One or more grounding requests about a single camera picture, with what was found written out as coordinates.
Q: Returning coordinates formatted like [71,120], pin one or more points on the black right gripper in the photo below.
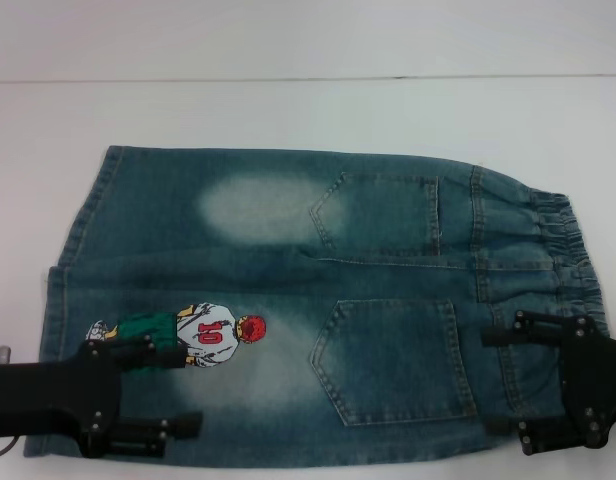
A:
[598,385]

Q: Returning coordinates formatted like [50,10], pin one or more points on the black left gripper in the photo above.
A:
[48,390]

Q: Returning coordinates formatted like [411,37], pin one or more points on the blue denim shorts with print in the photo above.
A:
[388,280]

